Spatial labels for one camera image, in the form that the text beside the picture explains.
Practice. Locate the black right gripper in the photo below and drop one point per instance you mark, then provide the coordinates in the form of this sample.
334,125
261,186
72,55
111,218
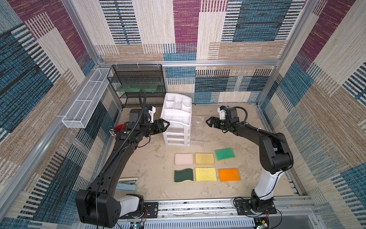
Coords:
216,121

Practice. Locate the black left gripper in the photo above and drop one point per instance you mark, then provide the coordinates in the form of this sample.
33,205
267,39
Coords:
159,126

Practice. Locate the white plastic drawer organizer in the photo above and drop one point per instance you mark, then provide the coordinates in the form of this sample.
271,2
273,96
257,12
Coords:
177,110

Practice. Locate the pink sponge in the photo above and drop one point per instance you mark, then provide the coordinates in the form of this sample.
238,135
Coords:
183,159

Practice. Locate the orange sponge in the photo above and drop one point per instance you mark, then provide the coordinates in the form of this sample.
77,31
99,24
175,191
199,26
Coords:
229,175

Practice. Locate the pale yellow cellulose sponge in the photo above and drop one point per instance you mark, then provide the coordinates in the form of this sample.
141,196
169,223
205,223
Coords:
205,174

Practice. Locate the dark green scouring sponge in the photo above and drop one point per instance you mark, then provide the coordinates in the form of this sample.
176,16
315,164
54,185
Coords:
183,175

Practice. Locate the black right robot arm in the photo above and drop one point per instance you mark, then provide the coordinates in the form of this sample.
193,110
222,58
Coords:
274,154

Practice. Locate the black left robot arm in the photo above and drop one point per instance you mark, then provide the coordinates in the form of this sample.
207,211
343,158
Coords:
96,205

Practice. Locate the red pen cup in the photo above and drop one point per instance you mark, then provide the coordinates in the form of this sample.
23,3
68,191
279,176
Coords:
118,128

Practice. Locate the green board on shelf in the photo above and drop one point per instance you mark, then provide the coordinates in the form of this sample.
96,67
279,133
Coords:
136,87

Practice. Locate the light blue stapler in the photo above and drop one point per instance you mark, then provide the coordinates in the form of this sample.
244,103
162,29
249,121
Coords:
127,184

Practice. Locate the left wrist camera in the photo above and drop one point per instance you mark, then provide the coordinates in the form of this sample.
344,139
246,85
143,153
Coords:
151,112

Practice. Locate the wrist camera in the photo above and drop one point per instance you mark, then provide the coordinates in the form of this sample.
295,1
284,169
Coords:
223,112
151,112

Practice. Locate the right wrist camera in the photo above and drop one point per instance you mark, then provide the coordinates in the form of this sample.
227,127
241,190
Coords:
223,112

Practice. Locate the black wire mesh shelf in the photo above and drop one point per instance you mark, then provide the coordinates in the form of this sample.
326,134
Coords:
128,80

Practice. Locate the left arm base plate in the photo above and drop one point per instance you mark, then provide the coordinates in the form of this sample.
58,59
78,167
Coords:
150,211

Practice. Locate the white wire mesh basket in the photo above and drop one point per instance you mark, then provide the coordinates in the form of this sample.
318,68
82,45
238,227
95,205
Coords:
82,109

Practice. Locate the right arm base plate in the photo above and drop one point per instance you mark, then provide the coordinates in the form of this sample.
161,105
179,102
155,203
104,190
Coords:
254,207

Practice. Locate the aluminium front rail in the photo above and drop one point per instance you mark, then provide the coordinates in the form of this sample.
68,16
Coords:
293,212

